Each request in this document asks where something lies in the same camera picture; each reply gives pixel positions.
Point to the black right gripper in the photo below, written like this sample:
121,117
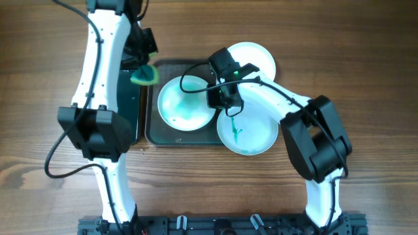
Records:
216,98

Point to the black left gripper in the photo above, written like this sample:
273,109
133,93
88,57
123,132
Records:
141,61

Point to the green yellow sponge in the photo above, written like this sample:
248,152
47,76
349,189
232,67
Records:
145,75

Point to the white plate stained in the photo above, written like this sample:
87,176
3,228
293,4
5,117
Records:
183,111
250,52

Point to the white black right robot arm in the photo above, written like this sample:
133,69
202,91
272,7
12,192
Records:
316,141

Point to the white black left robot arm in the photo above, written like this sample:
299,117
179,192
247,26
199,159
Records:
92,122

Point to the black water tray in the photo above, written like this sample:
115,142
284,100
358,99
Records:
128,99

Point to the dark grey serving tray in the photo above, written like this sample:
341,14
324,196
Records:
158,132

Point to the light blue plate stained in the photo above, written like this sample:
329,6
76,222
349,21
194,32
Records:
250,132

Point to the white plate top stained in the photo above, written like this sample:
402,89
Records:
250,52

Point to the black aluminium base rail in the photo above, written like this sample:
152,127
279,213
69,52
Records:
350,224

